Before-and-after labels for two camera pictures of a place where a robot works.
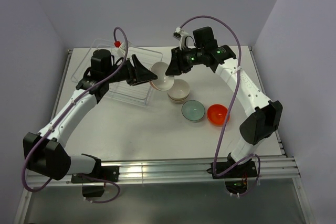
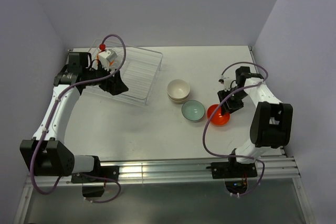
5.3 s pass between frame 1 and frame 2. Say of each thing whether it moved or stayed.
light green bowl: stayed
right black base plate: stayed
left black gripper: moved
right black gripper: moved
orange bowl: stayed
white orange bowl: moved
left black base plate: stayed
